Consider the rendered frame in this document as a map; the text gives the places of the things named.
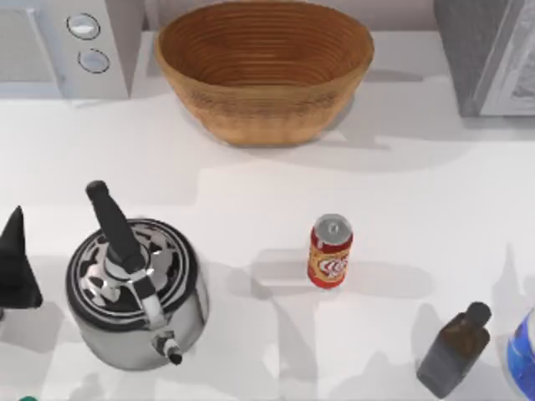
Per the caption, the large microwave knob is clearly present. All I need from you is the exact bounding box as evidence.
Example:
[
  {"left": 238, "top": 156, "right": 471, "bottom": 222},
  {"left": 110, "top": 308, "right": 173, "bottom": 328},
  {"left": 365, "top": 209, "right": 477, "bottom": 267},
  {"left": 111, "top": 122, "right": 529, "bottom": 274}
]
[{"left": 66, "top": 13, "right": 102, "bottom": 41}]

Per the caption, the small microwave knob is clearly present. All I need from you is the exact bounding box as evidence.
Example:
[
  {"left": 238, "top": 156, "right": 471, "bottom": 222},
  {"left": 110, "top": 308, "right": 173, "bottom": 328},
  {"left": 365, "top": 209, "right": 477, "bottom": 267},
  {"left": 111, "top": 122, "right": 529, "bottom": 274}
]
[{"left": 77, "top": 48, "right": 111, "bottom": 74}]

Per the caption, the dark brown bottle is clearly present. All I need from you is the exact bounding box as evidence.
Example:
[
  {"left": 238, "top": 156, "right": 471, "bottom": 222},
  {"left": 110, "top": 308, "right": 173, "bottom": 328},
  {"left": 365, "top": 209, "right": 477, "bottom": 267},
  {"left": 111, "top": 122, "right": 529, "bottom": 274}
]
[{"left": 415, "top": 302, "right": 493, "bottom": 399}]

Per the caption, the steel kettle with black handle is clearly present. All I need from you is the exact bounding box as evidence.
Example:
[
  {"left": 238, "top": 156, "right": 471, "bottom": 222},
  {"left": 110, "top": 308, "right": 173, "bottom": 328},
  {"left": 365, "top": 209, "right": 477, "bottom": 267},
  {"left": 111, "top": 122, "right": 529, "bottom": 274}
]
[{"left": 65, "top": 180, "right": 210, "bottom": 373}]

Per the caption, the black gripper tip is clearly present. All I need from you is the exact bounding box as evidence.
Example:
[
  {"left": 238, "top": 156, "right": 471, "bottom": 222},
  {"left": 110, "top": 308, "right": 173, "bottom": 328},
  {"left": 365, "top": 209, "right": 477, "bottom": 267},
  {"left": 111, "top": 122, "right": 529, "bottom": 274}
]
[{"left": 0, "top": 206, "right": 44, "bottom": 311}]

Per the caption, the red and white can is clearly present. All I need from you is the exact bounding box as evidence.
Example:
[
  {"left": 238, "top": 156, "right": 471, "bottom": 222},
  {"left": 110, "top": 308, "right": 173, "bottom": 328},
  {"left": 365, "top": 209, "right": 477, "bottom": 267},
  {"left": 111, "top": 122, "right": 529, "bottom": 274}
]
[{"left": 307, "top": 213, "right": 354, "bottom": 290}]

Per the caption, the brown wicker basket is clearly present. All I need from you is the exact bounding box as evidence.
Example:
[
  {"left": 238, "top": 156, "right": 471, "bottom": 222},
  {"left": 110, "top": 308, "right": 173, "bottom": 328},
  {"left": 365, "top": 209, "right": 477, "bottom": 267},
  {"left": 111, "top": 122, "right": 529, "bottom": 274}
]
[{"left": 153, "top": 0, "right": 375, "bottom": 148}]

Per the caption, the blue and white bottle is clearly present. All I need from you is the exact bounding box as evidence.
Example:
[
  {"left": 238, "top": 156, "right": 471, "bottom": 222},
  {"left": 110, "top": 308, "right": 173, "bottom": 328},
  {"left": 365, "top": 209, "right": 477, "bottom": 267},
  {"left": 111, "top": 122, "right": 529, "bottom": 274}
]
[{"left": 507, "top": 307, "right": 535, "bottom": 401}]

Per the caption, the pale microwave oven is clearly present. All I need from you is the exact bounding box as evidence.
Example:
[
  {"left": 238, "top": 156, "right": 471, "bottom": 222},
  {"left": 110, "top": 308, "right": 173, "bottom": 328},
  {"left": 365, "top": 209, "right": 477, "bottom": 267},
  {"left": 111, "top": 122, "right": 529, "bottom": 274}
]
[{"left": 0, "top": 0, "right": 147, "bottom": 101}]

